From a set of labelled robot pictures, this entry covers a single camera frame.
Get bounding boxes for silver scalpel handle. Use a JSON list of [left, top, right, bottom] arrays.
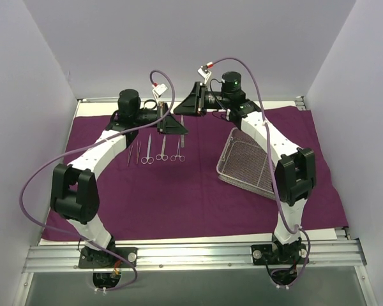
[[180, 115, 185, 148]]

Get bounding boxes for silver surgical forceps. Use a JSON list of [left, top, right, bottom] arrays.
[[170, 139, 185, 162]]

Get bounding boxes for thin silver tweezers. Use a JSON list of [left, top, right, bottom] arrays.
[[135, 141, 141, 165]]

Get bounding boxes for silver surgical scissors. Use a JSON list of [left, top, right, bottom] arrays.
[[141, 135, 154, 164]]

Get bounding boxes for metal mesh instrument tray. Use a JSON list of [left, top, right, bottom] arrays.
[[216, 127, 275, 200]]

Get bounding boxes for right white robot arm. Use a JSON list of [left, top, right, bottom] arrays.
[[174, 71, 316, 263]]

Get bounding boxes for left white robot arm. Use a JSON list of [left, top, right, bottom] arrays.
[[50, 89, 188, 267]]

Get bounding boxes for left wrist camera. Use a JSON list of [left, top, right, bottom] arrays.
[[152, 83, 168, 103]]

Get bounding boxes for back aluminium rail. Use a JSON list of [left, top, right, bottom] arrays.
[[78, 96, 304, 103]]

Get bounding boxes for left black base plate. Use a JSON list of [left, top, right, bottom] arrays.
[[78, 247, 138, 269]]

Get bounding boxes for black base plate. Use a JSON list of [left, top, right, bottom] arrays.
[[251, 242, 309, 266], [78, 247, 138, 269]]

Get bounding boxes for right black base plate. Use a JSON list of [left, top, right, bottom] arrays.
[[251, 242, 309, 266]]

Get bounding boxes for front aluminium rail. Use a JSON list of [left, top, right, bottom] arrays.
[[23, 240, 366, 273]]

